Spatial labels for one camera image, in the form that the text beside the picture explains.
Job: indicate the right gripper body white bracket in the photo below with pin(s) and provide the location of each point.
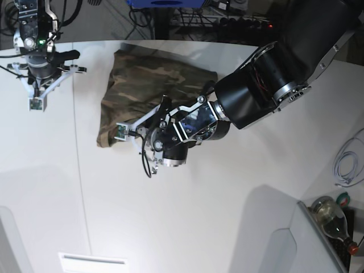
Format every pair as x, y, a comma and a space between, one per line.
43, 73

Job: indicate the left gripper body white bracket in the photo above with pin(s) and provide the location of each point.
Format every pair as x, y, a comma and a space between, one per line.
150, 137

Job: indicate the camouflage t-shirt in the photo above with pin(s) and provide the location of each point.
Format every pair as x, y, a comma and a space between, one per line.
137, 84

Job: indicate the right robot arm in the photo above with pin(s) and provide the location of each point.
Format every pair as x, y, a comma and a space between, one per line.
34, 40

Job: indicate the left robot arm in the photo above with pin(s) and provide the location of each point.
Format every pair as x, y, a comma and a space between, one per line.
272, 77

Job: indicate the blue box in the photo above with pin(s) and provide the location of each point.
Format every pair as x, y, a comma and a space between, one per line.
166, 3

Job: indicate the black power strip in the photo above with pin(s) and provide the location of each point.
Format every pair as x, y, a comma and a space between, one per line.
260, 23

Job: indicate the clear plastic bottle red cap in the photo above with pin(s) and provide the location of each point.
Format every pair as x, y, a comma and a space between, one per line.
333, 223

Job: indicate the green tape roll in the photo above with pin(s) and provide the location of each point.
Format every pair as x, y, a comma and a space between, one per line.
343, 200

